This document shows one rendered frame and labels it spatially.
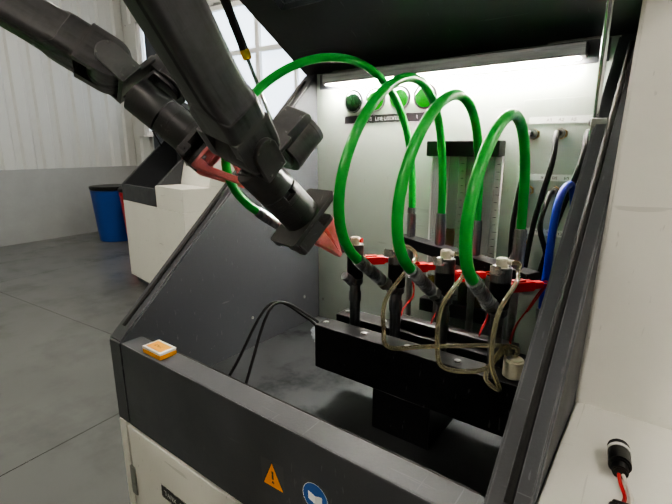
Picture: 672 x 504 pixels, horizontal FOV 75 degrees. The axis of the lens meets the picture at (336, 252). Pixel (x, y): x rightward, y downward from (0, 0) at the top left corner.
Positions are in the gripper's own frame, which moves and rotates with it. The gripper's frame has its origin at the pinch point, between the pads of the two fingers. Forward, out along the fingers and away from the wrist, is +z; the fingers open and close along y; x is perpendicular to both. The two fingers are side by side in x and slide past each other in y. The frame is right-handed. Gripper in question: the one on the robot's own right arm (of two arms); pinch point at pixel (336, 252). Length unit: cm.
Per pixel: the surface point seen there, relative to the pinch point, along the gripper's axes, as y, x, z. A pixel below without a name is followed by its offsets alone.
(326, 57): 24.7, 8.0, -18.2
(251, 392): -24.1, -3.5, -0.9
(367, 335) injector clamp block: -7.5, -4.5, 11.6
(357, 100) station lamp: 37.7, 25.7, 0.2
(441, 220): 17.7, -3.2, 13.3
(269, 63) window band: 270, 463, 99
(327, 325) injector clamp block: -9.3, 2.8, 9.7
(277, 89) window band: 250, 452, 124
